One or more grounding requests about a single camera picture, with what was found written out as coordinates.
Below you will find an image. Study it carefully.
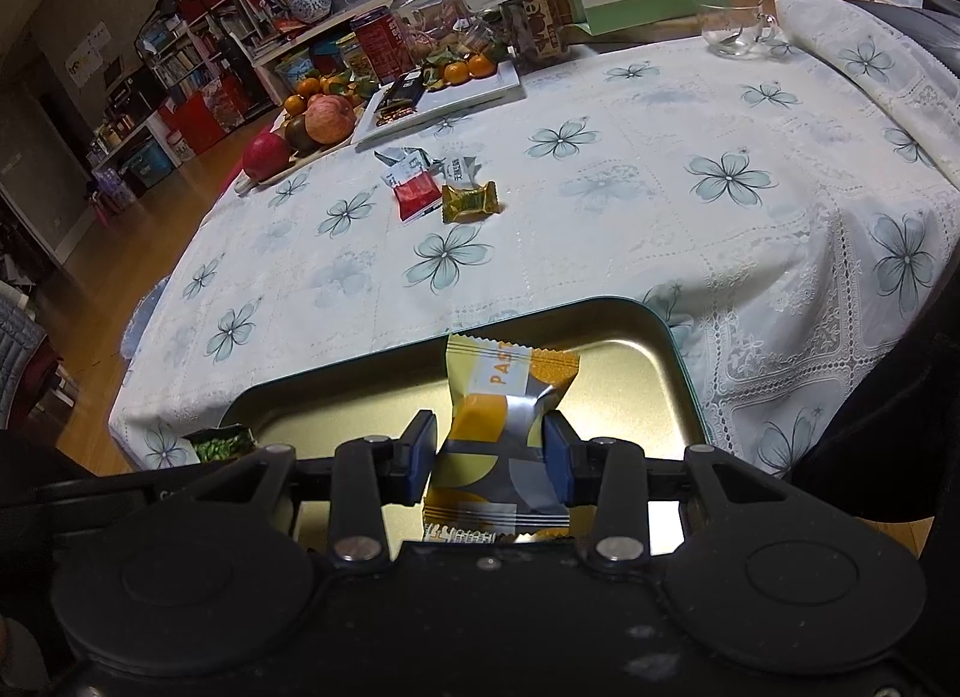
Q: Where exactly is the white floral tablecloth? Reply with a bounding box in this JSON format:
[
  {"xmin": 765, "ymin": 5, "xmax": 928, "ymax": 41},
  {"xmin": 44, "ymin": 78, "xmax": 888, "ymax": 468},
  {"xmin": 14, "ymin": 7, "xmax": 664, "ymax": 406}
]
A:
[{"xmin": 109, "ymin": 0, "xmax": 960, "ymax": 480}]

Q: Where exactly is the white rectangular plate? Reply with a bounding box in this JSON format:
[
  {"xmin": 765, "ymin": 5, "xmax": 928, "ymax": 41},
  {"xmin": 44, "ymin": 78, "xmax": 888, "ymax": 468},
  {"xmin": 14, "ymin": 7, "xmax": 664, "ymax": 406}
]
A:
[{"xmin": 351, "ymin": 59, "xmax": 526, "ymax": 146}]

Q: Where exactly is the light blue bucket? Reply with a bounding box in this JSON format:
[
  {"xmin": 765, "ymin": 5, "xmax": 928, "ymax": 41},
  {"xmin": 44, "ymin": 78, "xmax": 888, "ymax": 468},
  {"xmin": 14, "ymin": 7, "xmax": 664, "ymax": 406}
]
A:
[{"xmin": 274, "ymin": 50, "xmax": 316, "ymax": 90}]

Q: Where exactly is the red tin can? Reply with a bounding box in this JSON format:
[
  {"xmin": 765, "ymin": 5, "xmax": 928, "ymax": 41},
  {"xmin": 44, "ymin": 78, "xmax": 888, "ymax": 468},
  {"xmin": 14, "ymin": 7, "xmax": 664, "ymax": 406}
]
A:
[{"xmin": 351, "ymin": 13, "xmax": 410, "ymax": 84}]

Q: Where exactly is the white low sideboard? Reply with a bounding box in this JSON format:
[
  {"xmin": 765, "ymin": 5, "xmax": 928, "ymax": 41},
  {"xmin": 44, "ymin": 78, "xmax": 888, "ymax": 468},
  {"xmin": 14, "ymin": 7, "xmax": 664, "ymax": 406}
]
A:
[{"xmin": 251, "ymin": 0, "xmax": 398, "ymax": 94}]

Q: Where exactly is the large clear glass jar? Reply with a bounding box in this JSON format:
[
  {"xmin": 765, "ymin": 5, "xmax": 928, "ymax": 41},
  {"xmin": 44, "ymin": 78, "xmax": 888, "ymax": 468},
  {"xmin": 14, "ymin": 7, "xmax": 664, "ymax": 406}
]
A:
[{"xmin": 394, "ymin": 0, "xmax": 481, "ymax": 60}]

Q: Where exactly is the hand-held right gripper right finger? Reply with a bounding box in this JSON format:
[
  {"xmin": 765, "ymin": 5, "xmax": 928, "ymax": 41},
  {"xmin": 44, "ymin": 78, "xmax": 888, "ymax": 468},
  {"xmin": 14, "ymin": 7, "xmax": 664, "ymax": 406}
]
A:
[{"xmin": 541, "ymin": 412, "xmax": 841, "ymax": 568}]

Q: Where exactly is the green snack packet yellow label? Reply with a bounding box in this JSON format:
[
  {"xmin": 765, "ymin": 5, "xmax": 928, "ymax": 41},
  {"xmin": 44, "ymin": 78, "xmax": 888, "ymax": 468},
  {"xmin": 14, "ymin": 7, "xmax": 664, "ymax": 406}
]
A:
[{"xmin": 184, "ymin": 424, "xmax": 254, "ymax": 463}]

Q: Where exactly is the red and white snack packet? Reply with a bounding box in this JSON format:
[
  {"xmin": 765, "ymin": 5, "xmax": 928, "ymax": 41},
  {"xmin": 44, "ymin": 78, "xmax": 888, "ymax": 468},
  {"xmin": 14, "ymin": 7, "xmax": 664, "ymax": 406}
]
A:
[{"xmin": 382, "ymin": 160, "xmax": 443, "ymax": 224}]

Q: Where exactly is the white wall poster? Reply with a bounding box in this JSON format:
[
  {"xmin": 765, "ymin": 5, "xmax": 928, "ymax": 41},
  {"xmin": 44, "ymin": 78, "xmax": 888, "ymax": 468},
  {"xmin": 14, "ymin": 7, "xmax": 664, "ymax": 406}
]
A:
[{"xmin": 64, "ymin": 22, "xmax": 113, "ymax": 86}]

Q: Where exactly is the grey quilted cloth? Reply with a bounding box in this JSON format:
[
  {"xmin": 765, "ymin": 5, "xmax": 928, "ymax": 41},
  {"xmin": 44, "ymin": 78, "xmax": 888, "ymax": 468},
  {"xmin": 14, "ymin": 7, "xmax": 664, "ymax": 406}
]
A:
[{"xmin": 0, "ymin": 284, "xmax": 53, "ymax": 428}]

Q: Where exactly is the red storage box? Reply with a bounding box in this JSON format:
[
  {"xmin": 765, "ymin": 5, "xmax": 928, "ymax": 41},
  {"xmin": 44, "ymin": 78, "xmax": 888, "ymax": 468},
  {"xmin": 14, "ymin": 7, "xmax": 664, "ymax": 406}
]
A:
[{"xmin": 161, "ymin": 85, "xmax": 245, "ymax": 154}]

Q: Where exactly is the black chocolate packet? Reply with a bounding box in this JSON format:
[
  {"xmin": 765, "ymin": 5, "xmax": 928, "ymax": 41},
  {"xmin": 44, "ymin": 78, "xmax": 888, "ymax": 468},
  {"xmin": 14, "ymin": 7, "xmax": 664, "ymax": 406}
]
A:
[{"xmin": 381, "ymin": 71, "xmax": 427, "ymax": 109}]

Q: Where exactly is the pink yellow apple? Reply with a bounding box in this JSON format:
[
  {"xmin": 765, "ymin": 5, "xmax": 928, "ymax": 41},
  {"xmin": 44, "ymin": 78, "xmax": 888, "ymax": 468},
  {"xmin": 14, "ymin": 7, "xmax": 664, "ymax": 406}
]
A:
[{"xmin": 304, "ymin": 94, "xmax": 357, "ymax": 145}]

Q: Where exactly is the white storage shelf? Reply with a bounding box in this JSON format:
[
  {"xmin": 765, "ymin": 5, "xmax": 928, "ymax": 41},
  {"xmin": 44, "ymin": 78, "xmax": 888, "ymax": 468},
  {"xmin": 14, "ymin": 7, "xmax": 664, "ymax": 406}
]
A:
[{"xmin": 90, "ymin": 112, "xmax": 185, "ymax": 195}]

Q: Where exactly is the yellow lid jar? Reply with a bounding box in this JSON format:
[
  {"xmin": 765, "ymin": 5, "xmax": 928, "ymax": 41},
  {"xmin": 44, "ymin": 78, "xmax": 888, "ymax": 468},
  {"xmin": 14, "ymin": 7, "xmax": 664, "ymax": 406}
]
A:
[{"xmin": 335, "ymin": 32, "xmax": 376, "ymax": 79}]

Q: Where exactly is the clear glass cup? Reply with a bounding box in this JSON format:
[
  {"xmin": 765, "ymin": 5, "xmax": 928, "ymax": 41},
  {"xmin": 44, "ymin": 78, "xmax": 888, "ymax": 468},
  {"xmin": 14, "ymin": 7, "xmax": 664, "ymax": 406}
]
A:
[{"xmin": 691, "ymin": 0, "xmax": 781, "ymax": 60}]

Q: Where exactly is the yellow grey snack packet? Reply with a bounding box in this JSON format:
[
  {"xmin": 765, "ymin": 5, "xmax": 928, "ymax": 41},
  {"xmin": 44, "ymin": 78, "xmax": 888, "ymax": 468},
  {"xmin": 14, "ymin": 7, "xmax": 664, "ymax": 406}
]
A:
[{"xmin": 422, "ymin": 334, "xmax": 582, "ymax": 544}]

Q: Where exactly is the dark red apple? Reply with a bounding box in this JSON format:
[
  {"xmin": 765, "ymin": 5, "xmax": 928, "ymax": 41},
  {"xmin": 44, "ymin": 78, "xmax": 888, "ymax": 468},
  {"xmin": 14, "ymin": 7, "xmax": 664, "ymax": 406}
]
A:
[{"xmin": 241, "ymin": 130, "xmax": 292, "ymax": 182}]

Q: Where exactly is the heap of leafy tangerines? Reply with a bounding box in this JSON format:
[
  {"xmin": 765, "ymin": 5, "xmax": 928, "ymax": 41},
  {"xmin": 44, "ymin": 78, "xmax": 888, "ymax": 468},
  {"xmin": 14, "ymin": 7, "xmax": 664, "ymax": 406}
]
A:
[{"xmin": 283, "ymin": 70, "xmax": 376, "ymax": 114}]

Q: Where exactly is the gold candy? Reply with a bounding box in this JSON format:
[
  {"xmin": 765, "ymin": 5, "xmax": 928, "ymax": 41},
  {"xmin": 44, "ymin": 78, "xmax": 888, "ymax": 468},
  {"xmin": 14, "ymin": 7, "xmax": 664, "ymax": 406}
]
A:
[{"xmin": 440, "ymin": 181, "xmax": 501, "ymax": 225}]

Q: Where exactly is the person's right leg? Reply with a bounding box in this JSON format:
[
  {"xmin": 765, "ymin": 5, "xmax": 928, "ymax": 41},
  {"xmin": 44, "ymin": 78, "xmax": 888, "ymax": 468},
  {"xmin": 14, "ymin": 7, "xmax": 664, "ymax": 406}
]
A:
[{"xmin": 787, "ymin": 292, "xmax": 960, "ymax": 563}]

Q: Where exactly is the blue round stool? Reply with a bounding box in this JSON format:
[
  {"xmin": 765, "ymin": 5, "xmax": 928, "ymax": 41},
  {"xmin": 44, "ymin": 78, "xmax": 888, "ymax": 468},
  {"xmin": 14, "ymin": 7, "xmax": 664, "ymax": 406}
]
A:
[{"xmin": 124, "ymin": 273, "xmax": 173, "ymax": 360}]

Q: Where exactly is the gold tin tray green rim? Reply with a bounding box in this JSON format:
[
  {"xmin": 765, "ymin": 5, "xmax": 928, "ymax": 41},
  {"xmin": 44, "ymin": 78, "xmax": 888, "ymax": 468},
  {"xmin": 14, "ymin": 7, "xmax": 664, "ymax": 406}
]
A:
[{"xmin": 223, "ymin": 297, "xmax": 710, "ymax": 555}]

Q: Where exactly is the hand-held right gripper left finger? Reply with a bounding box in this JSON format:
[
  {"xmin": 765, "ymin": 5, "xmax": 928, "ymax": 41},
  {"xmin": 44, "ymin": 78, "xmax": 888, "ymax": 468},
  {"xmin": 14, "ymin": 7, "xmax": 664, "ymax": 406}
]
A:
[{"xmin": 142, "ymin": 408, "xmax": 440, "ymax": 569}]

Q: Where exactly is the brown patterned box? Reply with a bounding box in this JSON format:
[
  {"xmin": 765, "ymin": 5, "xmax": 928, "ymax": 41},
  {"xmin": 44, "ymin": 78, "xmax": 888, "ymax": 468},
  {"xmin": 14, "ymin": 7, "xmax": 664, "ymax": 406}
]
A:
[{"xmin": 502, "ymin": 0, "xmax": 571, "ymax": 64}]

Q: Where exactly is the tall bookshelf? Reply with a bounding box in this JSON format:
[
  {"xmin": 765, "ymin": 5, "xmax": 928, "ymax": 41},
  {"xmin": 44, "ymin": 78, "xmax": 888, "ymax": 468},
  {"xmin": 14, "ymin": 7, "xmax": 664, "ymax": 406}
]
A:
[{"xmin": 139, "ymin": 0, "xmax": 278, "ymax": 135}]

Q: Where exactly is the black leather sofa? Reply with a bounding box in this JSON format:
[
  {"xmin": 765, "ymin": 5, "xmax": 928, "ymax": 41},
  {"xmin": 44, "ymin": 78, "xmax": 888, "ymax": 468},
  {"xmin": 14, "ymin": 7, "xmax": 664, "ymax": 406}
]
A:
[{"xmin": 855, "ymin": 0, "xmax": 960, "ymax": 68}]

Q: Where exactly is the wooden fruit tray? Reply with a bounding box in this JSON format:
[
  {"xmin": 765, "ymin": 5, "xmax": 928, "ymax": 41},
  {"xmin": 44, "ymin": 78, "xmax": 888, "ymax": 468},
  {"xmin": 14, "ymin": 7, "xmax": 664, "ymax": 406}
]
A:
[{"xmin": 234, "ymin": 142, "xmax": 361, "ymax": 195}]

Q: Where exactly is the plain light grey snack packet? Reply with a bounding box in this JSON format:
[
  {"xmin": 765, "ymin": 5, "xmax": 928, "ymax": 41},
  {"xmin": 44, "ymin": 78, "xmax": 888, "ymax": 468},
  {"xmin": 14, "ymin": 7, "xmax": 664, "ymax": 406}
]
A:
[{"xmin": 435, "ymin": 155, "xmax": 481, "ymax": 188}]

